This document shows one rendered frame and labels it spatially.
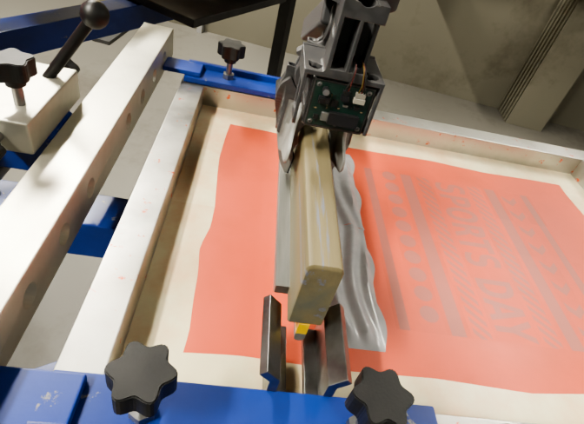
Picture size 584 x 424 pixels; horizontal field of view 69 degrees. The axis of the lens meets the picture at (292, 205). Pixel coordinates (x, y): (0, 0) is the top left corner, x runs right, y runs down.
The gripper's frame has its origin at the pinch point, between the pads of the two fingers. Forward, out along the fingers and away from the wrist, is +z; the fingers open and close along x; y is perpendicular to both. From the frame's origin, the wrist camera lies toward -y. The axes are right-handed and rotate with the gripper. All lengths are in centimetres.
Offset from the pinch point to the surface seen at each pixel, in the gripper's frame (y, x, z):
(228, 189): -4.2, -8.3, 9.4
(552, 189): -19, 48, 9
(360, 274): 7.9, 8.6, 9.2
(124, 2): -75, -42, 12
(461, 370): 18.8, 18.3, 9.6
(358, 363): 19.3, 7.1, 9.6
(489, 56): -288, 172, 65
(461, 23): -292, 141, 48
